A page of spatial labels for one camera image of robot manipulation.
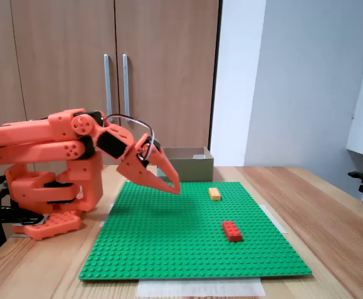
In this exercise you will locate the wooden cabinet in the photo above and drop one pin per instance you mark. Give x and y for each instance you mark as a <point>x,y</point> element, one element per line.
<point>60,46</point>

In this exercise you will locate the black table clamp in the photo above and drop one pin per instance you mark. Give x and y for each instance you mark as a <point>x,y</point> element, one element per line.
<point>0,215</point>

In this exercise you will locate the yellow lego block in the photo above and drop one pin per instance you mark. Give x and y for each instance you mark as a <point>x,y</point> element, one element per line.
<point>215,194</point>

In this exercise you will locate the green lego baseplate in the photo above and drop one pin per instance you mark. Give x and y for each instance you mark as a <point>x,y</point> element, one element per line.
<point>184,236</point>

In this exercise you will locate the red lego block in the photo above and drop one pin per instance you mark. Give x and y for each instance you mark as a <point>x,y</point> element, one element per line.
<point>232,231</point>

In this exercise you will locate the cardboard box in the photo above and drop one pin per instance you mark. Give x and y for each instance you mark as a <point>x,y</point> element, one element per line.
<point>194,169</point>

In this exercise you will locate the masking tape strip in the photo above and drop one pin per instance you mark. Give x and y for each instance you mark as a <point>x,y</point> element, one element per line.
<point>200,288</point>
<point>276,219</point>
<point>106,215</point>

